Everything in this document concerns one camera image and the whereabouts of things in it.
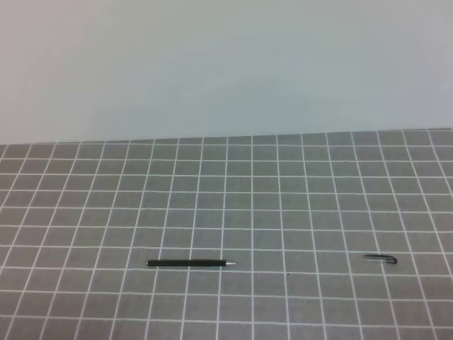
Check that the black pen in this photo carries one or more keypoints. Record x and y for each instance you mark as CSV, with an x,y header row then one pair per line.
x,y
190,263

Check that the grey checked tablecloth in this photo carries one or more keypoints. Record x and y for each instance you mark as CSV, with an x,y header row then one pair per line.
x,y
297,213

